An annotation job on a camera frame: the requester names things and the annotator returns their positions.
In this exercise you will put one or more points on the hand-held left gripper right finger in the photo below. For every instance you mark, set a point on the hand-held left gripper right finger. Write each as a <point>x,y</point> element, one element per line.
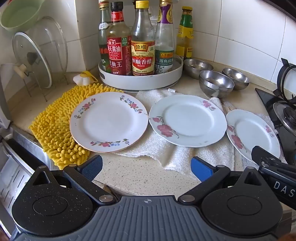
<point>202,170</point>

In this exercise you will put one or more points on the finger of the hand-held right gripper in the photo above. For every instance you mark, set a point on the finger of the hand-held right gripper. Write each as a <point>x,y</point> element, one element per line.
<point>262,154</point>

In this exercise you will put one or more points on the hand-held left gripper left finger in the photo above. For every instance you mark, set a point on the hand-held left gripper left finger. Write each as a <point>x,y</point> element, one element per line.
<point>92,168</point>

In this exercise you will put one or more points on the white plate gold rim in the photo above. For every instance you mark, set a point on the white plate gold rim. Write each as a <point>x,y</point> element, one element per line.
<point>101,151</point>

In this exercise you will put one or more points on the small white plate pink flowers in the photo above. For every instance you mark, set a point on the small white plate pink flowers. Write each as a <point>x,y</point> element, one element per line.
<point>252,132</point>

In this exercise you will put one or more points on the white plate small mixed flowers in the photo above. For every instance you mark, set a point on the white plate small mixed flowers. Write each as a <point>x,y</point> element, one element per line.
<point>108,120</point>

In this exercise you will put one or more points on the large white plate pink flowers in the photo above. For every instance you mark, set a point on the large white plate pink flowers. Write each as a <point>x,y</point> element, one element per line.
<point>187,118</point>

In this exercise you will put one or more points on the steel bowl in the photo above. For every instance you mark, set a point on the steel bowl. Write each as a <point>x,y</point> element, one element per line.
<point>196,69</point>
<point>215,81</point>
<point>238,80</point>

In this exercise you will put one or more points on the white towel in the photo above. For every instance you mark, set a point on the white towel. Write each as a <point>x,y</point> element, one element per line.
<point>180,157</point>

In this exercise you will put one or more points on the steel gas burner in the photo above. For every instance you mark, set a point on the steel gas burner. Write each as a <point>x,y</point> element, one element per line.
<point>286,115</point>

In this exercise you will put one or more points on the black glass gas stove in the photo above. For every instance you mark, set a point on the black glass gas stove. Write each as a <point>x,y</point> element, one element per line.
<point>268,99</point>

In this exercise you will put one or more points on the yellow chenille mat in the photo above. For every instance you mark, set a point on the yellow chenille mat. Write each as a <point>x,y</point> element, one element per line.
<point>53,129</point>

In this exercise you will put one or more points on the beige washcloth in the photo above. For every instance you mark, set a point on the beige washcloth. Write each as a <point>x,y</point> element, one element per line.
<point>218,103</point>

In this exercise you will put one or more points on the steel sink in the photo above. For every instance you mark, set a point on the steel sink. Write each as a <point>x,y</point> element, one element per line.
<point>25,143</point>

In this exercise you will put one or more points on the black pan support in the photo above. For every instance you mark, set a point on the black pan support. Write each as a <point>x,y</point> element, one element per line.
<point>281,71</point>

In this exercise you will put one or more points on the white two-tier rotating rack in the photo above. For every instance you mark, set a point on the white two-tier rotating rack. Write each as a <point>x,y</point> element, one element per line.
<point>161,77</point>

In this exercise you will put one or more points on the soy sauce bottle red label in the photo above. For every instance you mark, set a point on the soy sauce bottle red label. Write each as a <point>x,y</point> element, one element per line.
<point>116,55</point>

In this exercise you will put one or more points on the vinegar bottle yellow cap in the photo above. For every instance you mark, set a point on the vinegar bottle yellow cap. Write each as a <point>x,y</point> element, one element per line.
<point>143,58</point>

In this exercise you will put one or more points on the large clear glass lid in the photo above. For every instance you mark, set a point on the large clear glass lid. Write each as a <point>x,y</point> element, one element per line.
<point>55,41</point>

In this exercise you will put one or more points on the glass pot lid steel rim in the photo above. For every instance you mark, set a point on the glass pot lid steel rim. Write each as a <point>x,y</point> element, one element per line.
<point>30,51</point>

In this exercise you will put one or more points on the clear bottle white cap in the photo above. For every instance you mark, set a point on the clear bottle white cap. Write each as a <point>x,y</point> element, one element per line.
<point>103,34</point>

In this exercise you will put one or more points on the clear bottle purple label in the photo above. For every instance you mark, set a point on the clear bottle purple label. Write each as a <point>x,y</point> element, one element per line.
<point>164,34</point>

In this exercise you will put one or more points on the yellow green sauce bottle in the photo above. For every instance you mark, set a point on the yellow green sauce bottle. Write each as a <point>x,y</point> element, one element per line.
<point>185,27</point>

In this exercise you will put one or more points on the light green bowl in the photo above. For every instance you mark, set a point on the light green bowl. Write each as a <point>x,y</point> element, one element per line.
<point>18,16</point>

